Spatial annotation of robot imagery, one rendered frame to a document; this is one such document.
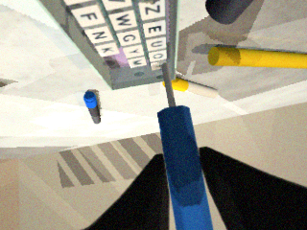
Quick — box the blue stylus with grey tip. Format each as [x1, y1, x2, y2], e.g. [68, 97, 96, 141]
[157, 62, 213, 230]

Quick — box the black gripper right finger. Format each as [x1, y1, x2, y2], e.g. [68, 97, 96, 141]
[200, 147, 307, 230]

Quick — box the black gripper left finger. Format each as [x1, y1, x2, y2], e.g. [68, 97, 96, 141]
[83, 153, 170, 230]

